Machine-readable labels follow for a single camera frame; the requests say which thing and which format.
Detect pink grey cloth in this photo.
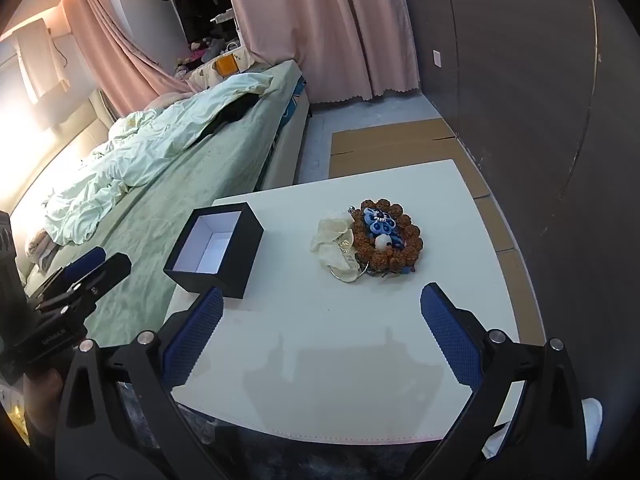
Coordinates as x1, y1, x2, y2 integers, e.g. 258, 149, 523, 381
26, 229, 63, 273

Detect person's left hand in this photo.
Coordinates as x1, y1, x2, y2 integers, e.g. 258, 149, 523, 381
22, 370, 66, 446

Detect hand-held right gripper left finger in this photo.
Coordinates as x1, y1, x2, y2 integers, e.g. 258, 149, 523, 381
54, 287, 226, 480

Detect plush toys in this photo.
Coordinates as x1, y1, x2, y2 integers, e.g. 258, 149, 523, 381
175, 35, 227, 78

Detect white cloth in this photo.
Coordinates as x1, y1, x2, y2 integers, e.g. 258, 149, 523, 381
480, 397, 603, 461

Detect wide pink curtain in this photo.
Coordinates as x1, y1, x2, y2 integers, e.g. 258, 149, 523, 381
220, 0, 421, 106

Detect bed with green sheet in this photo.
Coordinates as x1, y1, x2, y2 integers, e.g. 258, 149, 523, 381
10, 60, 313, 356

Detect flat cardboard sheet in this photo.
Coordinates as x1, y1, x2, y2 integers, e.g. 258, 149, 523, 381
327, 117, 546, 346

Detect black garment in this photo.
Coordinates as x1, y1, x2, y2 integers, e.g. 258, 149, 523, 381
200, 94, 261, 133

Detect light green duvet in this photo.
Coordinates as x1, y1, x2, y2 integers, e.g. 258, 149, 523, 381
42, 72, 273, 246

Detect hanging dark clothes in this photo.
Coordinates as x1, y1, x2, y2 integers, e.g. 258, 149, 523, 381
160, 0, 236, 43

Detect brown bead bracelet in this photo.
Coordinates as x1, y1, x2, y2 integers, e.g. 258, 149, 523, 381
350, 200, 426, 277

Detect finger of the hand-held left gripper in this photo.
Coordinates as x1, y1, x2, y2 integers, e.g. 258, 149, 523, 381
31, 246, 107, 306
29, 252, 133, 322

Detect narrow pink curtain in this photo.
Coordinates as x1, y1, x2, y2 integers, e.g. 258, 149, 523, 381
60, 0, 197, 117

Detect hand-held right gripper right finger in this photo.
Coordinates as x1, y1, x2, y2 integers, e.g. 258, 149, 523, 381
420, 282, 588, 480

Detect blue printed cloth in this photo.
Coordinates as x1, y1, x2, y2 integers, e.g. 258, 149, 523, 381
281, 76, 307, 127

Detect cream fabric flower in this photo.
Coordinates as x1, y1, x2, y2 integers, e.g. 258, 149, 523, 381
310, 216, 362, 281

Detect black jewelry box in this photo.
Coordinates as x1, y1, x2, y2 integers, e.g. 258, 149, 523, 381
163, 202, 264, 299

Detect thin silver hoop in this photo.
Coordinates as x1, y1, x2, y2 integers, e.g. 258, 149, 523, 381
330, 255, 374, 284

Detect blue knot ornament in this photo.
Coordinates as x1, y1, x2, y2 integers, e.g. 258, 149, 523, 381
361, 207, 403, 252

